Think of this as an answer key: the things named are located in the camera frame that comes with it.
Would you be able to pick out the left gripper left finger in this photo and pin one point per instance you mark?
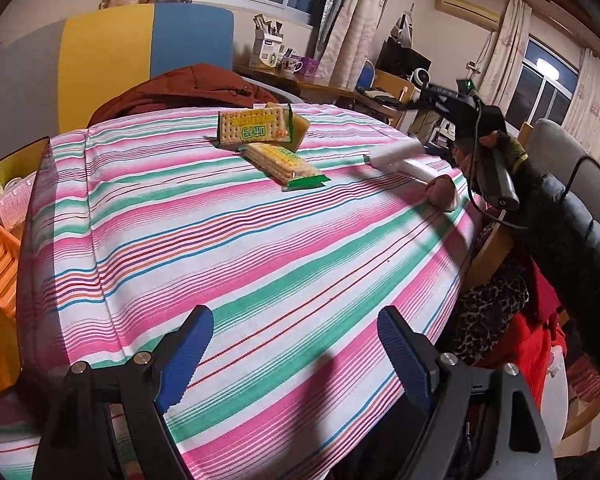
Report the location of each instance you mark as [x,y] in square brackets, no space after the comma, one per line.
[78,441]

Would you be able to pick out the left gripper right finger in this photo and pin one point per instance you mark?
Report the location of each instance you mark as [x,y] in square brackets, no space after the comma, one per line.
[476,423]

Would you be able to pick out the white foam block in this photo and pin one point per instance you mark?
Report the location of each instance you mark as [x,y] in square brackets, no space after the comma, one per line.
[387,154]
[420,171]

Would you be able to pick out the pink striped sock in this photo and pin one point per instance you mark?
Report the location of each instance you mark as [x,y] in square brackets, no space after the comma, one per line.
[441,193]

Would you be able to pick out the black jacket forearm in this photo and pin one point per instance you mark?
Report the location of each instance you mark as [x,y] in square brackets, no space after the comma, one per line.
[564,241]

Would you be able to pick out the person right hand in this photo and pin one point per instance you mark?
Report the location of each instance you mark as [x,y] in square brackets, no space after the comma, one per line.
[465,155]

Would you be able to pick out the small white fan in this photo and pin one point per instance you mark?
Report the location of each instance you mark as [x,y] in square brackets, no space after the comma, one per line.
[420,78]

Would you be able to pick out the wooden chair with cushion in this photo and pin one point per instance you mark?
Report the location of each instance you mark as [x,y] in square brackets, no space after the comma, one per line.
[379,94]

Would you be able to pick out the air conditioner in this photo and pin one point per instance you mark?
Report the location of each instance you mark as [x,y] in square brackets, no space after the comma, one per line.
[471,13]

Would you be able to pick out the gold metal tin box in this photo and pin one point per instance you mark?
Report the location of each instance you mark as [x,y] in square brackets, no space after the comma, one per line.
[17,171]

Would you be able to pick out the curtain right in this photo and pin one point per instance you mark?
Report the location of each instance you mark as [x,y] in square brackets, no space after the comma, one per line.
[345,35]

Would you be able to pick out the wooden side desk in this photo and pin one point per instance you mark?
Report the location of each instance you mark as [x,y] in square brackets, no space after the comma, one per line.
[320,91]

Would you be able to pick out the purple box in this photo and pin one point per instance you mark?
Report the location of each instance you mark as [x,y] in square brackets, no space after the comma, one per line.
[308,67]

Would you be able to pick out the white mug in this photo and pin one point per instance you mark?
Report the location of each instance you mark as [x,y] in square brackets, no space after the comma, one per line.
[291,65]

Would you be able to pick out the cracker pack flat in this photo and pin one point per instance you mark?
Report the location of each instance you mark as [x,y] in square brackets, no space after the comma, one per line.
[288,169]

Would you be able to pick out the cracker pack upright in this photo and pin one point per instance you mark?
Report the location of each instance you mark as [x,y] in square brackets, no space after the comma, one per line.
[239,127]

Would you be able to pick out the white box with items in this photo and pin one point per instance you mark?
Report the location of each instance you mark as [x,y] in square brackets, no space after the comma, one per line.
[267,44]

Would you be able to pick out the striped tablecloth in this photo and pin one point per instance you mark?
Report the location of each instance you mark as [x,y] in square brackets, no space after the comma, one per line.
[136,221]

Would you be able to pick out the dark red jacket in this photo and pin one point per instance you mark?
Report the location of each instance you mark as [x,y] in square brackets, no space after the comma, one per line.
[199,85]

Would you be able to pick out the grey yellow blue chair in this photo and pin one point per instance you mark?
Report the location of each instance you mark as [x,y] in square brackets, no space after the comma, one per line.
[54,79]

